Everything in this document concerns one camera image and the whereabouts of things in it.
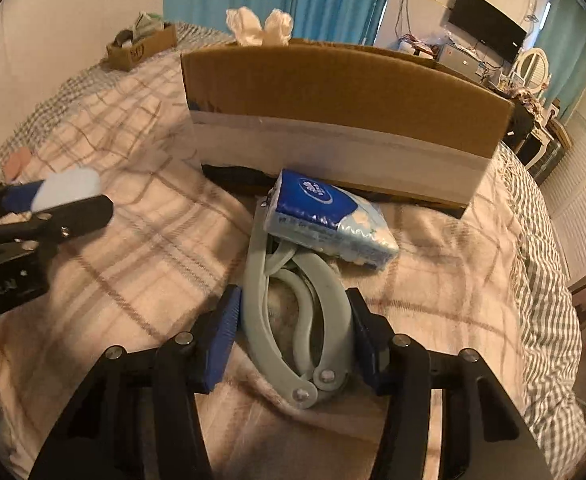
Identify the blue tissue packet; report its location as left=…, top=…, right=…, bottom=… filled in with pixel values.
left=262, top=168, right=400, bottom=267

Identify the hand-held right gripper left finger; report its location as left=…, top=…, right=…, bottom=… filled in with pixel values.
left=29, top=284, right=243, bottom=480

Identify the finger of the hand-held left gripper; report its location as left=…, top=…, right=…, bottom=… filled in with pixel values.
left=0, top=168, right=114, bottom=262

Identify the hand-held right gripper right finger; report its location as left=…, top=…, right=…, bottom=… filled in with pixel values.
left=345, top=287, right=554, bottom=480

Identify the large cardboard box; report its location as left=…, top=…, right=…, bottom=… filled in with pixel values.
left=180, top=37, right=516, bottom=219

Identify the white crumpled cloth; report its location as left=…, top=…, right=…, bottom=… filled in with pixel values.
left=225, top=7, right=294, bottom=47

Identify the light green folding hanger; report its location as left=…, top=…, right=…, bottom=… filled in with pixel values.
left=242, top=195, right=355, bottom=411

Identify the grey checked bedsheet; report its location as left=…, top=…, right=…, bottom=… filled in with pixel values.
left=0, top=21, right=586, bottom=477

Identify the plaid blanket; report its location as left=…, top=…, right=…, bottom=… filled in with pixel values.
left=0, top=50, right=539, bottom=476

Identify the small cardboard box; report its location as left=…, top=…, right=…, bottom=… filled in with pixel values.
left=106, top=11, right=179, bottom=72

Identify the teal window curtain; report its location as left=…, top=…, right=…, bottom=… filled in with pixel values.
left=537, top=0, right=586, bottom=122

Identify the white oval vanity mirror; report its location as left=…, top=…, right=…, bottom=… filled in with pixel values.
left=510, top=47, right=550, bottom=96

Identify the black wall television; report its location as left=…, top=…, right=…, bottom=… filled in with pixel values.
left=447, top=0, right=528, bottom=65

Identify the cluttered white desk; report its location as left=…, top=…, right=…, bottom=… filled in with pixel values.
left=398, top=34, right=514, bottom=92

